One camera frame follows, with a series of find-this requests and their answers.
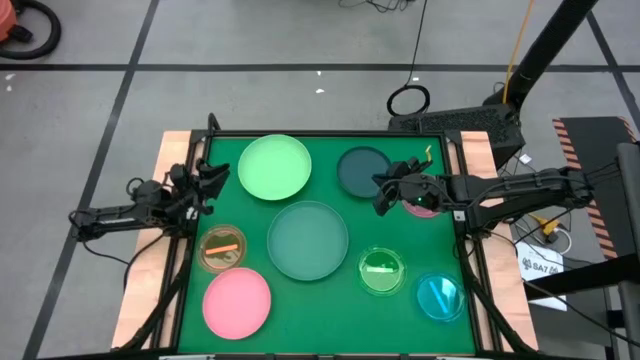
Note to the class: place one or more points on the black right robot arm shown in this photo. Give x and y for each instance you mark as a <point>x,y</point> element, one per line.
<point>525,187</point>

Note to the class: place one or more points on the black metal table frame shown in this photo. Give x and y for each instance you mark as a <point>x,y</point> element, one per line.
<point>325,133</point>

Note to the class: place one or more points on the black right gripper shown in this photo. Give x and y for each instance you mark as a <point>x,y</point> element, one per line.
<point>425,192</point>

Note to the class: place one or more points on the large teal plate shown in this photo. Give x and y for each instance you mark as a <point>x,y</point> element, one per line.
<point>307,240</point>

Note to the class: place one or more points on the white printed paper sheet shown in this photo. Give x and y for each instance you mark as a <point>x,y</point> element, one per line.
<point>542,255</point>

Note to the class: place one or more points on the black hazard-striped platform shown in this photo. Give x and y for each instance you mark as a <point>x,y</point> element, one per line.
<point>595,140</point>

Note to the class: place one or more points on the transparent orange plate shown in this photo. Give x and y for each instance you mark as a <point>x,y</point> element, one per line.
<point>222,256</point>

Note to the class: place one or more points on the transparent blue plate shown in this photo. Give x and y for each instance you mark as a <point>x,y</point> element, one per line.
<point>450,300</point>

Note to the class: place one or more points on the black diagonal beam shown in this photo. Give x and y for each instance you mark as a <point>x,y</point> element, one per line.
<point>575,280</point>

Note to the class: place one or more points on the small dark teal plate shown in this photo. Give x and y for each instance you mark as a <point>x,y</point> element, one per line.
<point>357,172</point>

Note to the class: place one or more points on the black perforated computer case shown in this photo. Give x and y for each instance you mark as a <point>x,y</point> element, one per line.
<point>465,120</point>

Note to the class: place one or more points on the yellow plug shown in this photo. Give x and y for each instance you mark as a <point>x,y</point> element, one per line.
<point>547,226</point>

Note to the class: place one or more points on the thick black pole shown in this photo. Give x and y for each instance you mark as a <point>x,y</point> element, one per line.
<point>550,45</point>

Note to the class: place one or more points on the transparent pink plate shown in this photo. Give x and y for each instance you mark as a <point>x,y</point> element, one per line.
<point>420,213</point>

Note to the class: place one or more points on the orange vacuum cleaner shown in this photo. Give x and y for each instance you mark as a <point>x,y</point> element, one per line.
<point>6,22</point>

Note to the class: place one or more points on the small white tag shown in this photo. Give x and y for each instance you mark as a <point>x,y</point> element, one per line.
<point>525,159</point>

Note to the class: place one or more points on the yellow gripper tag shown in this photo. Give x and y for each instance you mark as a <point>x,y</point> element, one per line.
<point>428,152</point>

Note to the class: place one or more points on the grey metal post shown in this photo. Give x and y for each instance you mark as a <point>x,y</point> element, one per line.
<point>631,200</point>

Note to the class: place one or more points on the green table mat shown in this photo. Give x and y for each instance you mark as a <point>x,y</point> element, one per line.
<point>310,310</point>

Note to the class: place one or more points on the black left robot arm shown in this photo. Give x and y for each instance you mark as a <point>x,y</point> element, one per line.
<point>110,217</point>

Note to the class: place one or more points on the opaque pink plate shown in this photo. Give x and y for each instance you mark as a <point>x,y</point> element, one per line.
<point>236,303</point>

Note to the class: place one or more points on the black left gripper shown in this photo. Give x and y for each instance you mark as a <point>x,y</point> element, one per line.
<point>187,192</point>

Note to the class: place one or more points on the transparent green plate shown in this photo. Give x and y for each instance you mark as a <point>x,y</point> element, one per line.
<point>380,280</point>

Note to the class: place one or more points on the large light green plate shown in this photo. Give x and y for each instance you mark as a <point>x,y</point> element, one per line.
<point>274,167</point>

